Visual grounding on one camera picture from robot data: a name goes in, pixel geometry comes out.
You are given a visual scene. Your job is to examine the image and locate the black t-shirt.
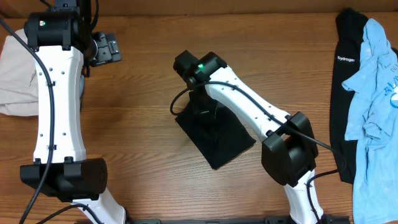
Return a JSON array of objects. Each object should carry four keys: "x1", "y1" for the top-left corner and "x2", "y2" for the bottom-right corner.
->
[{"x1": 175, "y1": 101, "x2": 256, "y2": 170}]

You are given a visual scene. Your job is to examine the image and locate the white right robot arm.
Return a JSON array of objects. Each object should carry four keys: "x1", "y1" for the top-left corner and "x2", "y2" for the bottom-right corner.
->
[{"x1": 174, "y1": 50, "x2": 324, "y2": 223}]

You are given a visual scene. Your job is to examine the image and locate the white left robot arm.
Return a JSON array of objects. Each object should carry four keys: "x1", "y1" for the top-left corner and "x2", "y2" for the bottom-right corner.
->
[{"x1": 20, "y1": 5, "x2": 128, "y2": 223}]

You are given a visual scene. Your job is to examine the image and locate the light blue folded garment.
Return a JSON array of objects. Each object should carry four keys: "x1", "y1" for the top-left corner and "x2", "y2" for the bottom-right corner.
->
[{"x1": 79, "y1": 75, "x2": 85, "y2": 110}]

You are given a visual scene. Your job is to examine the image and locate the beige folded pants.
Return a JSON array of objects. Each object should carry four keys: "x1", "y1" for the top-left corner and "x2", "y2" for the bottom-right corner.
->
[{"x1": 1, "y1": 35, "x2": 39, "y2": 116}]

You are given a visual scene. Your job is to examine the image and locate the black shirt with white text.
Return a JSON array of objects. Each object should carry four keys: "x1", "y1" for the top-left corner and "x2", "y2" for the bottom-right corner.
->
[{"x1": 330, "y1": 8, "x2": 368, "y2": 184}]

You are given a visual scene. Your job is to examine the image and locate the light blue printed t-shirt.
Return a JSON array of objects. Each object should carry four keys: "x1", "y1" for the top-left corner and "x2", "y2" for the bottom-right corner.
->
[{"x1": 342, "y1": 19, "x2": 397, "y2": 223}]

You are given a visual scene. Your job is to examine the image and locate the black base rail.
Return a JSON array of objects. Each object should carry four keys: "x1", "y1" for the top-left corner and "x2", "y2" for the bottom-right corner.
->
[{"x1": 127, "y1": 215, "x2": 350, "y2": 224}]

